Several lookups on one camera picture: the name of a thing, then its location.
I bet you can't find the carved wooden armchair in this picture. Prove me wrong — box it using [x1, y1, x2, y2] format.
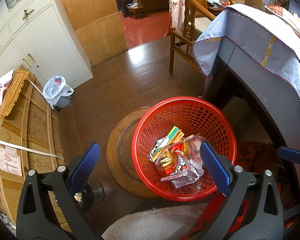
[169, 0, 230, 74]

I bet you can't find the small wooden chair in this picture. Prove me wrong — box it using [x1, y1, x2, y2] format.
[128, 0, 144, 19]

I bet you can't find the pink floral curtain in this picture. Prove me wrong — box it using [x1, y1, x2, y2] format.
[169, 0, 188, 30]

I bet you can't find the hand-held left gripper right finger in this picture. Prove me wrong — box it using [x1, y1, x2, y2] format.
[199, 141, 284, 240]

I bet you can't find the white fluffy towel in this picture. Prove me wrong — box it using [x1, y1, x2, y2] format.
[102, 203, 210, 240]

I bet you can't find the clear glass jar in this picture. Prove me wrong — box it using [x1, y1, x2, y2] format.
[75, 177, 105, 212]

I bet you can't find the grey waste bin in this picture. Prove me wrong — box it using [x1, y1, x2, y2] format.
[54, 94, 72, 109]

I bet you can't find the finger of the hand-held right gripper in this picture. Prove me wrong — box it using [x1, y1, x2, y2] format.
[277, 146, 300, 165]

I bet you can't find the dark wooden low cabinet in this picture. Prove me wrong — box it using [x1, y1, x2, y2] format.
[135, 0, 170, 14]

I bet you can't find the dark red patterned cloth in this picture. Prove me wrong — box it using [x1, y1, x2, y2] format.
[236, 141, 282, 178]

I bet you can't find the large cardboard box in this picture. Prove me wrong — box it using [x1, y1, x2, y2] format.
[0, 65, 74, 233]

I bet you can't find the dark wooden side table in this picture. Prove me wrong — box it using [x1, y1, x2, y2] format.
[207, 2, 230, 16]

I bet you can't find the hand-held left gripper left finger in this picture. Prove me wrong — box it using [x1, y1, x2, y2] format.
[16, 142, 102, 240]

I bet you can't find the red plastic mesh basket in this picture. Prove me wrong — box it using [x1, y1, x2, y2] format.
[131, 97, 237, 202]

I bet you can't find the white plastic bin bag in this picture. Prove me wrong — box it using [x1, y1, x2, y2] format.
[42, 76, 75, 109]

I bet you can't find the pink cloth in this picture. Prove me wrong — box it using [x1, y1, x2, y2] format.
[0, 69, 14, 109]

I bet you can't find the round wooden turntable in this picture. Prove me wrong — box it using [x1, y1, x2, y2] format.
[106, 105, 165, 198]

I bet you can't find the white metal cabinet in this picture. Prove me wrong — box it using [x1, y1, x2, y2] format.
[0, 0, 94, 88]

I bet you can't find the clear plastic wrapper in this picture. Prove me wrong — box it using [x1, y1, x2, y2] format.
[161, 160, 204, 188]

